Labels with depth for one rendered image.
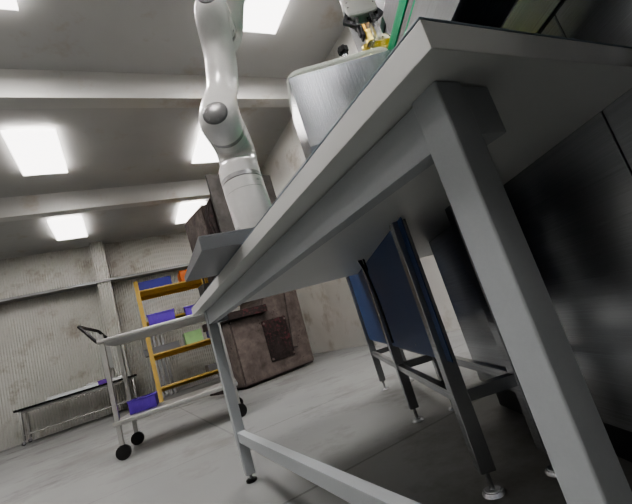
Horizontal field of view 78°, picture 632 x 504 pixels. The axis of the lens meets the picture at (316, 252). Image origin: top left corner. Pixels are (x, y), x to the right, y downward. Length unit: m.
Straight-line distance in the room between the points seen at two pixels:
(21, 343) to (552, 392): 11.07
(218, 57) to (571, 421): 1.23
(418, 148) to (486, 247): 0.14
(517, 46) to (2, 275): 11.44
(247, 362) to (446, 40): 5.23
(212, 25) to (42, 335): 10.22
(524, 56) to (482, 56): 0.06
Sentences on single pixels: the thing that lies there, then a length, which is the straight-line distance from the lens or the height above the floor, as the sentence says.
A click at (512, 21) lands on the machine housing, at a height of 0.99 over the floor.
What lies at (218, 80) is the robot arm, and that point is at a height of 1.28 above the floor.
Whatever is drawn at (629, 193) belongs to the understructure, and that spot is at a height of 0.57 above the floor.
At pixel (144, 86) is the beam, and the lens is 5.69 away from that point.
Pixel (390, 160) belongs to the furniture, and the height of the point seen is 0.68.
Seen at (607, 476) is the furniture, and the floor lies 0.31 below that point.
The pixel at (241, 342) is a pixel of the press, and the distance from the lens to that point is 5.48.
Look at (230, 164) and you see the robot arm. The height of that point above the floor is 1.01.
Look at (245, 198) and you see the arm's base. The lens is 1.09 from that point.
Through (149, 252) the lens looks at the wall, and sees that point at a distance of 11.44.
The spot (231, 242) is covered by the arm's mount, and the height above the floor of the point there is 0.76.
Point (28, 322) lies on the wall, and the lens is 11.27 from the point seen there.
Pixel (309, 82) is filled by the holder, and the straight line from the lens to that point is 0.85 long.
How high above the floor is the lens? 0.51
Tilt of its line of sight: 10 degrees up
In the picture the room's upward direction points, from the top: 17 degrees counter-clockwise
